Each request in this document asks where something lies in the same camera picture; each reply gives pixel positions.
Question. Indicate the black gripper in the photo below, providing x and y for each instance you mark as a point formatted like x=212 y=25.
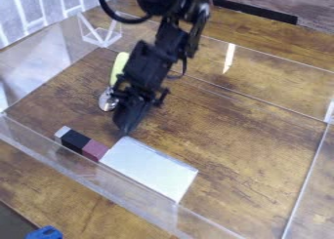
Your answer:
x=138 y=88

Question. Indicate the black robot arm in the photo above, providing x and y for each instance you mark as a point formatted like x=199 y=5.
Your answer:
x=184 y=21

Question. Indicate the black strip on table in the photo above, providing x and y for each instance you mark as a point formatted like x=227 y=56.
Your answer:
x=253 y=10

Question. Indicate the blue object at bottom edge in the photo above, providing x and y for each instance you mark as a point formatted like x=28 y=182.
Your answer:
x=48 y=232

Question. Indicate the spoon with yellow handle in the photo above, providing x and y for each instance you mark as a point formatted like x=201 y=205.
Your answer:
x=108 y=101

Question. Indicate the clear acrylic triangle bracket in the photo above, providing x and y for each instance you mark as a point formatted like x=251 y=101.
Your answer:
x=100 y=36

